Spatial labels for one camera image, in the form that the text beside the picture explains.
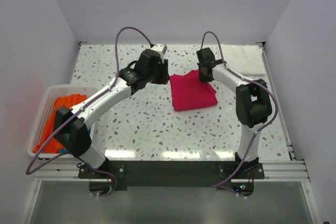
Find pink t shirt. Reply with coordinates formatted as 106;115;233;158
170;70;218;112

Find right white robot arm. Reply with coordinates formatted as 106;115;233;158
196;48;272;178

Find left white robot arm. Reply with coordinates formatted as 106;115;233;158
54;44;169;178

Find folded white t shirt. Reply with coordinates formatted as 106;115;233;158
217;44;266;76

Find white plastic basket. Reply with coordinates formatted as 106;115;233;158
27;84;98;157

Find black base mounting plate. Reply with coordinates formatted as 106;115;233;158
77;159;266;192

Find blue t shirt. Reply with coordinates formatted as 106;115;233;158
56;125;92;157

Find orange t shirt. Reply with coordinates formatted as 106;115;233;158
32;93;89;154

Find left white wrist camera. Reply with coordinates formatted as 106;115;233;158
150;44;167;61

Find aluminium rail frame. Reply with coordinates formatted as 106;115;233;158
19;41;322;224

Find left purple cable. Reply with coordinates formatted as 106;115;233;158
25;26;155;197

